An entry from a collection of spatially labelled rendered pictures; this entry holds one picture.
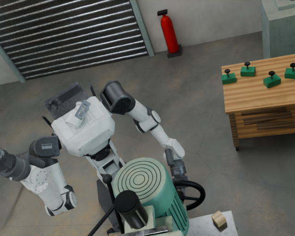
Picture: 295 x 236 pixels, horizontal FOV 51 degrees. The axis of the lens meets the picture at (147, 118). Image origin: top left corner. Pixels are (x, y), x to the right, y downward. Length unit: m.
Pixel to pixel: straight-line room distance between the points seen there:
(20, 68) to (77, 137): 3.57
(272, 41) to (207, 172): 1.34
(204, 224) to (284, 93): 1.35
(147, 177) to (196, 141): 2.04
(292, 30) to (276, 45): 0.19
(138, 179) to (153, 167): 0.06
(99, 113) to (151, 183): 0.66
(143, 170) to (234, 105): 1.59
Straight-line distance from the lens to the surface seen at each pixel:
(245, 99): 2.47
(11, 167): 1.25
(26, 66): 4.90
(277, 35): 3.09
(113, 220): 2.53
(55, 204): 1.44
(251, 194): 2.58
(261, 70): 2.72
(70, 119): 1.38
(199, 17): 3.99
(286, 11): 3.09
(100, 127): 1.48
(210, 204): 2.56
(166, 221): 0.94
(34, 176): 1.28
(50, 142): 1.49
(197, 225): 1.49
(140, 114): 1.64
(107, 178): 1.07
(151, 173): 0.93
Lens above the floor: 2.24
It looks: 42 degrees down
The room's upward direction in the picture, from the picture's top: 23 degrees counter-clockwise
